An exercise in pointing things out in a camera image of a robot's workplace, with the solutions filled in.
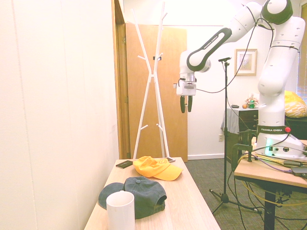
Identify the dark blue baseball cap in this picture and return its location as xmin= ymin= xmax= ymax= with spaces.
xmin=98 ymin=176 xmax=167 ymax=220

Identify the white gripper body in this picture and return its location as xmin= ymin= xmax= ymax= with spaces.
xmin=176 ymin=80 xmax=198 ymax=97

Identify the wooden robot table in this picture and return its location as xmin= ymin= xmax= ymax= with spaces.
xmin=234 ymin=140 xmax=307 ymax=230

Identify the white coat rack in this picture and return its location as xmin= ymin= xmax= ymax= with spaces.
xmin=130 ymin=1 xmax=171 ymax=160

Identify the grey cloth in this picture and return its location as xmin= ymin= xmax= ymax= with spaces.
xmin=220 ymin=107 xmax=241 ymax=134

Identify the black tripod stand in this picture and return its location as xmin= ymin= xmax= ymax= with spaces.
xmin=208 ymin=61 xmax=262 ymax=215

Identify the dark wooden dresser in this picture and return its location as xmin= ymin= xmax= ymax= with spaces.
xmin=226 ymin=107 xmax=262 ymax=168

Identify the framed picture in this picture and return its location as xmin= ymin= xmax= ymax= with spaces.
xmin=234 ymin=48 xmax=258 ymax=77

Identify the dark green clamp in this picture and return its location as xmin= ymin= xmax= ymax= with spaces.
xmin=231 ymin=130 xmax=255 ymax=172

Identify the yellow cable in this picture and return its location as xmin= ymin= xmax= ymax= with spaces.
xmin=239 ymin=153 xmax=307 ymax=207

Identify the flower bouquet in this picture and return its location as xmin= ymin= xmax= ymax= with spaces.
xmin=247 ymin=93 xmax=259 ymax=106

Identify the wooden door frame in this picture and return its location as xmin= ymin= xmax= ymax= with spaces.
xmin=111 ymin=0 xmax=131 ymax=160

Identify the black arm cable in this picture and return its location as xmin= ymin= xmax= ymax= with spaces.
xmin=195 ymin=4 xmax=275 ymax=93

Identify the white mug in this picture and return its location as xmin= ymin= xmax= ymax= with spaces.
xmin=106 ymin=191 xmax=136 ymax=230

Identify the wooden door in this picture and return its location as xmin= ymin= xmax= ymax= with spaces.
xmin=125 ymin=23 xmax=189 ymax=162

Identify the purple cable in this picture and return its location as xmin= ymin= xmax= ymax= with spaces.
xmin=253 ymin=153 xmax=298 ymax=175

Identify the yellow baseball cap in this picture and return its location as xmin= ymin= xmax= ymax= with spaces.
xmin=133 ymin=156 xmax=184 ymax=181

